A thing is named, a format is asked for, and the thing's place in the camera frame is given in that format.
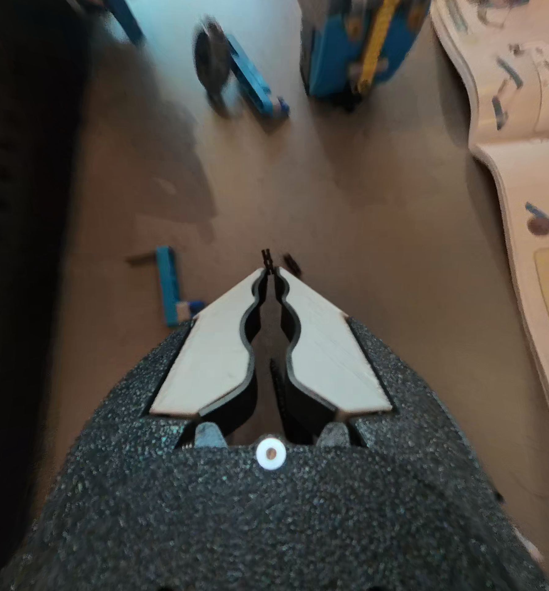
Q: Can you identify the black perforated chair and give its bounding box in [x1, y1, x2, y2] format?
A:
[0, 0, 90, 578]

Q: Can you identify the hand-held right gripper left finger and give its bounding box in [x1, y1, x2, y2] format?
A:
[149, 267, 272, 417]

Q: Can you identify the open instruction booklet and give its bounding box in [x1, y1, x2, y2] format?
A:
[429, 0, 549, 421]

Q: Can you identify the blue perforated beam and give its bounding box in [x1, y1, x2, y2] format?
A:
[226, 34, 280, 116]
[155, 246, 183, 328]
[103, 0, 145, 46]

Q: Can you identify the grey desk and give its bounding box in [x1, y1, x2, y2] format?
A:
[34, 0, 549, 582]

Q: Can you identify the blue yellow toy vehicle model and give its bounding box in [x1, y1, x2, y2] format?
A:
[299, 0, 432, 111]

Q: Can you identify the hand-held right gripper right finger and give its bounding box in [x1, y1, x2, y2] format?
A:
[272, 266, 394, 417]

